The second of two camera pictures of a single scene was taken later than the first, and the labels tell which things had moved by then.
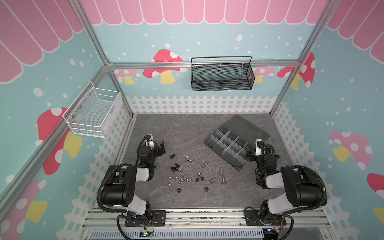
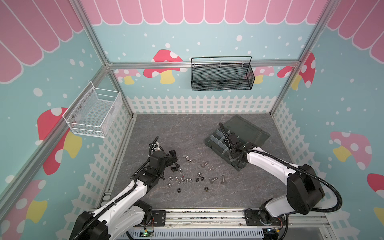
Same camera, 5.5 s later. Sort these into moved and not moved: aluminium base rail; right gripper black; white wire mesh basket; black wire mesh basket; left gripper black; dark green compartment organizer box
Moved: left gripper black; right gripper black
Not moved: dark green compartment organizer box; white wire mesh basket; black wire mesh basket; aluminium base rail
